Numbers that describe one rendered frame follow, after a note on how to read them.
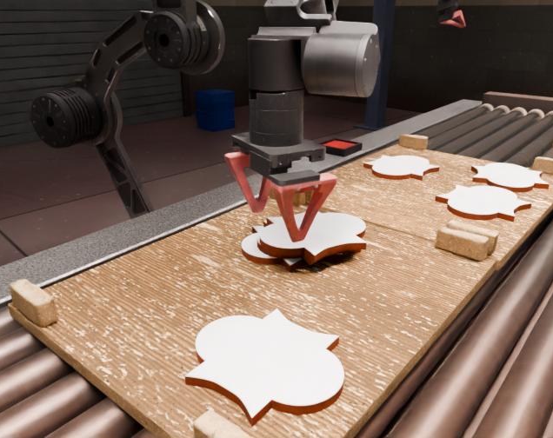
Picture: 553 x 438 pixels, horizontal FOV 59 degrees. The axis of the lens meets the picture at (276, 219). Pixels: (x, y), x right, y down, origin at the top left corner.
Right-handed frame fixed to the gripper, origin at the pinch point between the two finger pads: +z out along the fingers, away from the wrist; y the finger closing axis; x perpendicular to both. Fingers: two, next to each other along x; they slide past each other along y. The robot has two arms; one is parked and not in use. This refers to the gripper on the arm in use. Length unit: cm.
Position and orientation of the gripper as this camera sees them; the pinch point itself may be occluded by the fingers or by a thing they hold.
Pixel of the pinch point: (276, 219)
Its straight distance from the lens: 55.7
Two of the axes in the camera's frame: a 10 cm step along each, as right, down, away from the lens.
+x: -8.8, 1.8, -4.4
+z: 0.0, 9.2, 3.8
